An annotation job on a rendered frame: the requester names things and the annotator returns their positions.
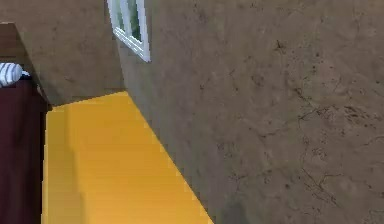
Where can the white framed window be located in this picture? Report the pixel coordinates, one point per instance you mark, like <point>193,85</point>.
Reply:
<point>132,25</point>

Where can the dark red wooden cabinet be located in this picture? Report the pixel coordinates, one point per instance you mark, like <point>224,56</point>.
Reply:
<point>18,140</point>

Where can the white striped round object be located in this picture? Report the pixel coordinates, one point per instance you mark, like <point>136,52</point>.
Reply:
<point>9,73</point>

